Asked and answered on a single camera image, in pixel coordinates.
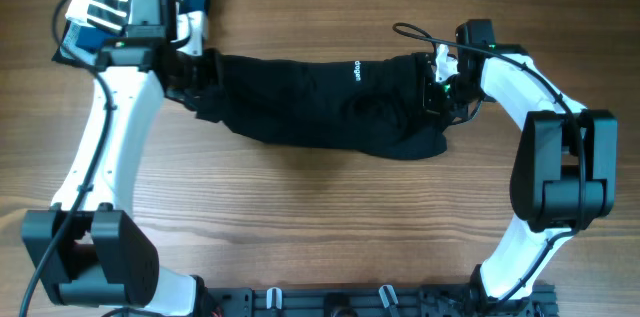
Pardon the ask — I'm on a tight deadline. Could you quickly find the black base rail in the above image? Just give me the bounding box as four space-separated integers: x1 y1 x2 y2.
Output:
209 284 559 317

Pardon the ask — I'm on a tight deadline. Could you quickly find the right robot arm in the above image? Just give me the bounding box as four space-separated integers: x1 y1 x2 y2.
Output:
433 19 618 311

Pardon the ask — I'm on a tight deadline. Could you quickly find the black polo shirt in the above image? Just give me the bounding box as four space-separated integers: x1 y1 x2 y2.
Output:
196 50 448 160

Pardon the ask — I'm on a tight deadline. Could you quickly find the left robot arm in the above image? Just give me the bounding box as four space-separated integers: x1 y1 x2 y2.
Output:
19 0 222 316

